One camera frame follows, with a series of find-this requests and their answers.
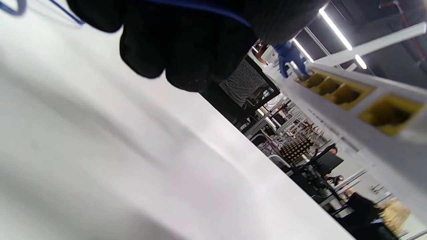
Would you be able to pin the person's left hand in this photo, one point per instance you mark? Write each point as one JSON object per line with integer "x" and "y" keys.
{"x": 186, "y": 43}

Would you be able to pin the white router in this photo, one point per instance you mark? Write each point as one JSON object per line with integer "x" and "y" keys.
{"x": 383, "y": 150}

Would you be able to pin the black mesh office chair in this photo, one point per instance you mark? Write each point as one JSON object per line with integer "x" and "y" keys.
{"x": 230, "y": 106}

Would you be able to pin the ceiling light strip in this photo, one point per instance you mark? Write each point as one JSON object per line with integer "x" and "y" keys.
{"x": 303, "y": 50}
{"x": 335, "y": 30}

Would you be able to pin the black and cream checkered bag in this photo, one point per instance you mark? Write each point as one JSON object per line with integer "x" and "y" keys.
{"x": 297, "y": 148}

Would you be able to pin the black monitor stand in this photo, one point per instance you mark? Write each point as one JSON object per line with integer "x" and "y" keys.
{"x": 328, "y": 163}

